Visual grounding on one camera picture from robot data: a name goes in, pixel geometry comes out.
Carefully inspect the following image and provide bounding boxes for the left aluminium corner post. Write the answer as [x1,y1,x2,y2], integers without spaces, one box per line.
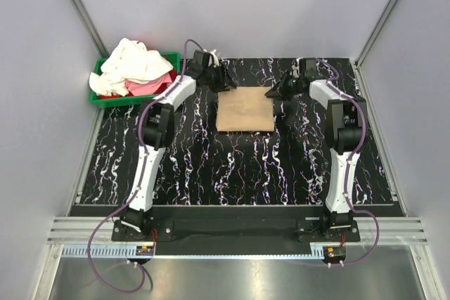
[70,0,108,58]

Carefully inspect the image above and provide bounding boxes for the green plastic bin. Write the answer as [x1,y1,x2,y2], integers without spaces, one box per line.
[89,52,182,108]

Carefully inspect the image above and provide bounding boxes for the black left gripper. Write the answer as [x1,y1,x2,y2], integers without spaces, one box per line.
[202,63,236,93]

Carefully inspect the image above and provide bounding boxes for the right aluminium corner post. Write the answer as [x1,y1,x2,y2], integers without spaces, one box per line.
[354,0,400,67]

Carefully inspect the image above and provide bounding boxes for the aluminium rail frame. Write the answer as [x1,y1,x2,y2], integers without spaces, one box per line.
[33,217,449,299]

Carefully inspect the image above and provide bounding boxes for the white slotted cable duct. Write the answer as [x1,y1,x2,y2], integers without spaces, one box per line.
[61,242,347,259]

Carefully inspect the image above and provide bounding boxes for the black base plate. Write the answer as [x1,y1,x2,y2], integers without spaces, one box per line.
[111,206,361,257]

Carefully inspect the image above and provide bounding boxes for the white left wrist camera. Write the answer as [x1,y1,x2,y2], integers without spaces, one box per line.
[204,49,221,67]

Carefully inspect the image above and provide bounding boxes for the pink t-shirt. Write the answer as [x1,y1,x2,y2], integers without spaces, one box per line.
[126,72,176,96]

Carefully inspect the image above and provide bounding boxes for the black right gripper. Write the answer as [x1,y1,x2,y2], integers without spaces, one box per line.
[265,71,301,103]

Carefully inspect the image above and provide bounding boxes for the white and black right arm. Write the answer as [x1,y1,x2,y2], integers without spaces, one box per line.
[265,58,368,242]

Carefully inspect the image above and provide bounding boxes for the aluminium corner post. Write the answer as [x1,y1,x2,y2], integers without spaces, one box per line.
[70,0,108,58]
[354,0,400,67]

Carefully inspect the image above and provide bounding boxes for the white t-shirt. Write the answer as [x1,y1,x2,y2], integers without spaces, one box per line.
[88,37,174,97]

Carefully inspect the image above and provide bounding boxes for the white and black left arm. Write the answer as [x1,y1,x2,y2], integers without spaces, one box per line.
[112,49,236,241]

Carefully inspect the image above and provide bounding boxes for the beige t-shirt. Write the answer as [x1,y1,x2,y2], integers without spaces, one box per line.
[216,86,275,132]

